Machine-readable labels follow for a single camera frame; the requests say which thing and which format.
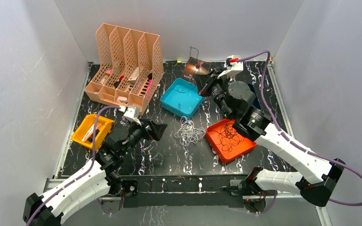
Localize pink marker in organizer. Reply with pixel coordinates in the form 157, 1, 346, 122
145, 79, 153, 97

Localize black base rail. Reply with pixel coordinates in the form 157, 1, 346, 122
124, 174, 246, 208

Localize pens in yellow bin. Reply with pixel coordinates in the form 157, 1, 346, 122
82, 123, 102, 142

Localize thin cables pile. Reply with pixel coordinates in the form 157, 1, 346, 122
174, 117, 207, 146

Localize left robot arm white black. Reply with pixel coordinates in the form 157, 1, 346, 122
23, 119, 168, 226

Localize pink bottle in organizer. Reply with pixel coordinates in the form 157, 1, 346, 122
99, 69, 112, 85

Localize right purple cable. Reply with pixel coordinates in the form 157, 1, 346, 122
230, 50, 362, 207

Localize navy blue square tray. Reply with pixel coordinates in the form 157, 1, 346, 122
248, 83, 261, 110

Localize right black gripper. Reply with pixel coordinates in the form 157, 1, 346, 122
193, 69, 234, 121

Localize white box in organizer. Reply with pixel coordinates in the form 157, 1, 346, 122
128, 67, 140, 84

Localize aluminium frame rail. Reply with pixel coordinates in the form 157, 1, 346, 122
267, 61, 332, 226

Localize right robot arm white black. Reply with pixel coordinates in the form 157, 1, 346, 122
193, 73, 343, 207

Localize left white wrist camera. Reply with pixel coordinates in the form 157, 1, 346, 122
123, 105, 142, 126

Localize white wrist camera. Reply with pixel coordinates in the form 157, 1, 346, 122
217, 55, 243, 79
123, 105, 142, 126

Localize dark thin cable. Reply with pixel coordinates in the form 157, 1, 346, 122
168, 46, 205, 108

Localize black thin cable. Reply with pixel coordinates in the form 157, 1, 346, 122
214, 120, 247, 153

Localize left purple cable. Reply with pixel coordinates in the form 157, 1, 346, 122
25, 105, 127, 226

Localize yellow small bin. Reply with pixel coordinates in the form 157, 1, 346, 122
71, 114, 115, 151

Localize teal square tray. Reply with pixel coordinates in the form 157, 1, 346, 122
160, 78, 204, 120

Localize pink plastic file organizer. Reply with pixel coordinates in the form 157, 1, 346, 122
84, 24, 164, 115

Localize orange square tray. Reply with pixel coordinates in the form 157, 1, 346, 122
205, 119, 257, 164

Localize purple cable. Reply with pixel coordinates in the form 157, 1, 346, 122
230, 50, 362, 207
25, 105, 127, 226

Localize dark book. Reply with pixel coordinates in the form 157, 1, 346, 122
181, 57, 211, 85

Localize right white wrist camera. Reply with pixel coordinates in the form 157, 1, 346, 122
217, 55, 243, 79

